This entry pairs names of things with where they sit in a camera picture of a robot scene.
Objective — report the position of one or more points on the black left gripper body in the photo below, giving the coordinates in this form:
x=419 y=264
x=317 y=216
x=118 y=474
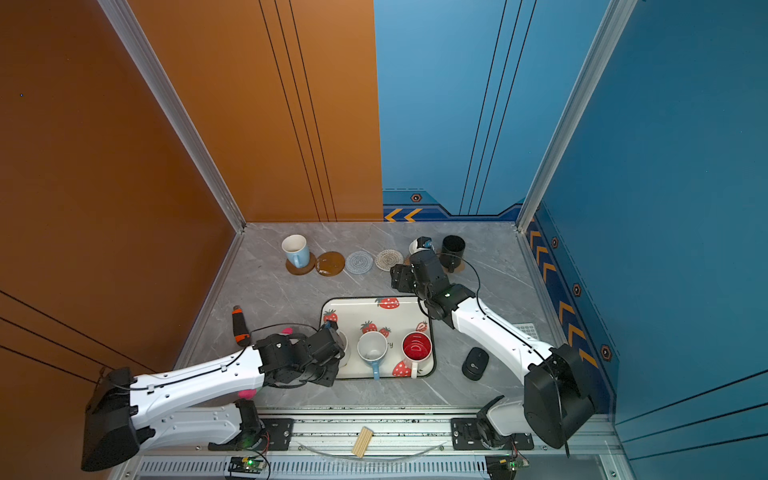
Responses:
x=324 y=376

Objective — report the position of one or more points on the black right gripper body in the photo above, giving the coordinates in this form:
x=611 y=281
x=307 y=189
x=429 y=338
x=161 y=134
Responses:
x=408 y=281

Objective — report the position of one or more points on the purple mug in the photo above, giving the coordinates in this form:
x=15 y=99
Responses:
x=414 y=246

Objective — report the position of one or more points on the black mug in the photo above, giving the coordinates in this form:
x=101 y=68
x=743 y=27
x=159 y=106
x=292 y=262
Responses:
x=452 y=250

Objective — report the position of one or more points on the blue woven round coaster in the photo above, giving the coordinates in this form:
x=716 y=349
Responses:
x=359 y=263

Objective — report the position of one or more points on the light brown wooden coaster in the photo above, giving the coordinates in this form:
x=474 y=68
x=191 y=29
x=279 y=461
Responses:
x=292 y=269

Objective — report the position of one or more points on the dark brown glossy coaster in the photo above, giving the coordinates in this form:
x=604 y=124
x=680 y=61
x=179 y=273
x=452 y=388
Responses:
x=330 y=264

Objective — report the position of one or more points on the light blue mug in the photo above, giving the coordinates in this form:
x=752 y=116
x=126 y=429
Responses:
x=296 y=249
x=372 y=348

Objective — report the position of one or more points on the cork coaster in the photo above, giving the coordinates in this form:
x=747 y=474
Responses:
x=459 y=269

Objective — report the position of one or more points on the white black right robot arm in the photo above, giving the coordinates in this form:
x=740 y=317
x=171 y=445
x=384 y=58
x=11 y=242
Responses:
x=557 y=399

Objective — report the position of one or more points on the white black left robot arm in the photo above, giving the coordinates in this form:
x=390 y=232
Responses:
x=128 y=413

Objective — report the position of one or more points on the white strawberry serving tray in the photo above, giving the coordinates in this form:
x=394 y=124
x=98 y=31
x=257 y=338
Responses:
x=395 y=318

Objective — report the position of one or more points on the red inside white mug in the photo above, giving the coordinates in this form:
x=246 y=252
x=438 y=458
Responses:
x=417 y=348

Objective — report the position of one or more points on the colourful plush toy with glasses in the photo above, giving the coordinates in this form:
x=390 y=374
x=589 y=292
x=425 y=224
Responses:
x=249 y=394

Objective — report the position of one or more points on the small wooden block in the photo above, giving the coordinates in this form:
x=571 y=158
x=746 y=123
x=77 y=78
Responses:
x=362 y=442

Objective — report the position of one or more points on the black computer mouse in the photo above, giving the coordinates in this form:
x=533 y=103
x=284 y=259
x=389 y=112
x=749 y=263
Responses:
x=475 y=364

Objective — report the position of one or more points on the white calculator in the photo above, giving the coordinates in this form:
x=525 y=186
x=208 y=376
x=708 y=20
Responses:
x=528 y=329

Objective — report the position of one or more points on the green circuit board left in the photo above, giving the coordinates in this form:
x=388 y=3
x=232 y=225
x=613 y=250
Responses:
x=248 y=467

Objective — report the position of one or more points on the green circuit board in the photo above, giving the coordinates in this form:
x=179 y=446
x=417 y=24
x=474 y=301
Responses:
x=248 y=467
x=505 y=468

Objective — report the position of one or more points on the green circuit board right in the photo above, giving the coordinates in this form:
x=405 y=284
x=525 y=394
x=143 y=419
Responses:
x=505 y=468

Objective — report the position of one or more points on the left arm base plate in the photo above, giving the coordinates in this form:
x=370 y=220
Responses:
x=276 y=433

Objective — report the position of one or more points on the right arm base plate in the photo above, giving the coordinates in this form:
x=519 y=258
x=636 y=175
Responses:
x=467 y=435

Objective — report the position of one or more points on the aluminium corner post right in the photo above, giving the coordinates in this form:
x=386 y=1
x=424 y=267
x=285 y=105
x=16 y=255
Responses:
x=610 y=30

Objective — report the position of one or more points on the aluminium corner post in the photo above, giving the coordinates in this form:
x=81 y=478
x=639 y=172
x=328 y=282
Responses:
x=610 y=30
x=127 y=27

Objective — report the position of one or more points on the aluminium corner post left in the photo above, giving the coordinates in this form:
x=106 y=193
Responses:
x=127 y=27

